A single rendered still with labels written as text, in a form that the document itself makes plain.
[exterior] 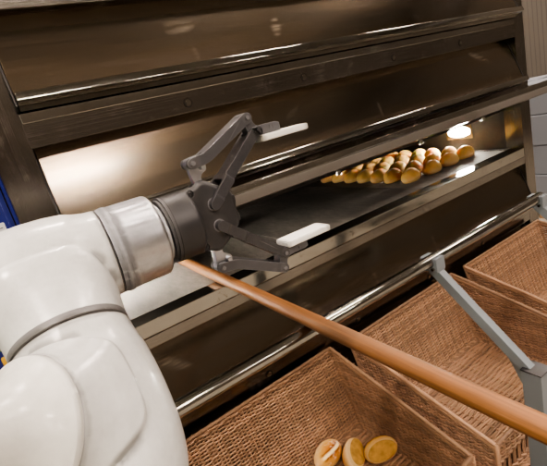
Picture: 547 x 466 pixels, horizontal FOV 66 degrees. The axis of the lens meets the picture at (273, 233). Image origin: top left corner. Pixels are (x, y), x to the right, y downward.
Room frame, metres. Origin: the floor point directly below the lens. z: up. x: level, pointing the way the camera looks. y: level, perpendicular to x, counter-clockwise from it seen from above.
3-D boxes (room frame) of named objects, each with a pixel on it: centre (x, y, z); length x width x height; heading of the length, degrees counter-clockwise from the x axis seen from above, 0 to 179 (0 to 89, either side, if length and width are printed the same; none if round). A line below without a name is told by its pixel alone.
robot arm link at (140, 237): (0.44, 0.14, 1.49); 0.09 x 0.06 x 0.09; 29
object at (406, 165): (2.02, -0.64, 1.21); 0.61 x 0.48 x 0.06; 29
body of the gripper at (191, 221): (0.48, 0.08, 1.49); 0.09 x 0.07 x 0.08; 119
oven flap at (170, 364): (1.35, -0.35, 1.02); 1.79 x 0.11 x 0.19; 119
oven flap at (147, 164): (1.35, -0.35, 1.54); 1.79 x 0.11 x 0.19; 119
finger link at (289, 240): (0.54, -0.04, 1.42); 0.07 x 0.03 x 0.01; 119
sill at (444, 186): (1.37, -0.34, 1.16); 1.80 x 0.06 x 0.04; 119
